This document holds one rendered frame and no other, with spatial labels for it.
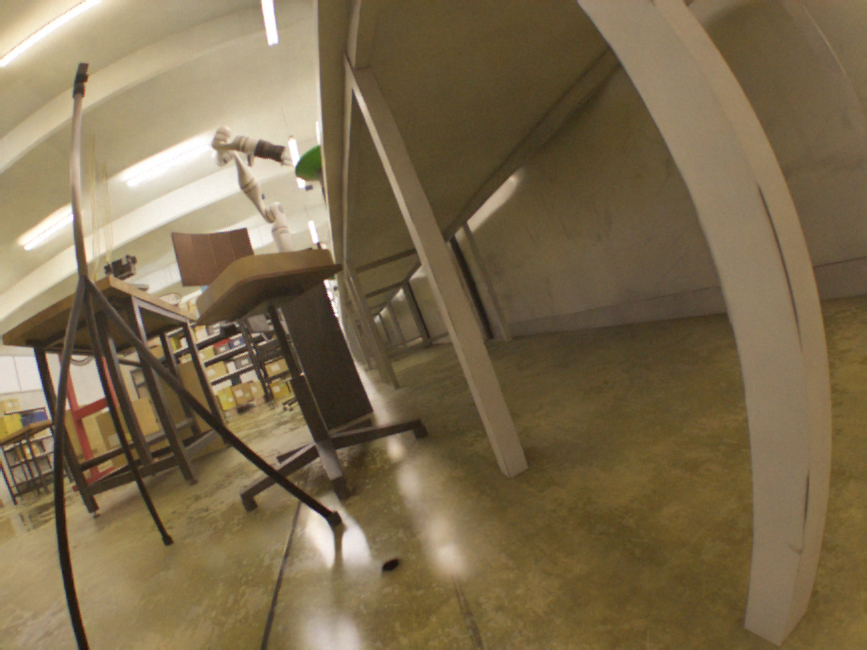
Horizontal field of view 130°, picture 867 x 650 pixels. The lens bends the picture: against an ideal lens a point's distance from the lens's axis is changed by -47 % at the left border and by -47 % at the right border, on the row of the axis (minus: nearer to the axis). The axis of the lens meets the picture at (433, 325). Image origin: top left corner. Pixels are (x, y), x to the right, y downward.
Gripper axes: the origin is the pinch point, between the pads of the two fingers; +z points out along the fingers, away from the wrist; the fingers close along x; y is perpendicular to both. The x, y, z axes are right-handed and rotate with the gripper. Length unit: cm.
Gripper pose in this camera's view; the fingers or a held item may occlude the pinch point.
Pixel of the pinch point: (296, 164)
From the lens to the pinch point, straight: 159.0
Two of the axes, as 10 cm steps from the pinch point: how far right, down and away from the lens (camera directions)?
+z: 9.1, 2.6, 3.2
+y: 2.0, -9.6, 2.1
